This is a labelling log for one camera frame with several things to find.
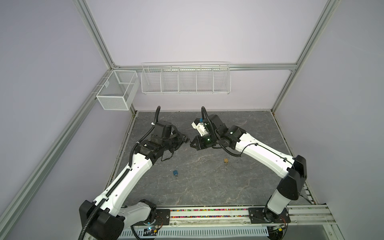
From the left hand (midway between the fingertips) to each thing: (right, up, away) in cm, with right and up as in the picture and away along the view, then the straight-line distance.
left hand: (188, 138), depth 74 cm
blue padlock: (-8, -22, +15) cm, 28 cm away
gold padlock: (+23, -16, +20) cm, 34 cm away
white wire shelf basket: (-3, +38, +25) cm, 46 cm away
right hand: (+1, -4, 0) cm, 4 cm away
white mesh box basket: (-49, +31, +26) cm, 63 cm away
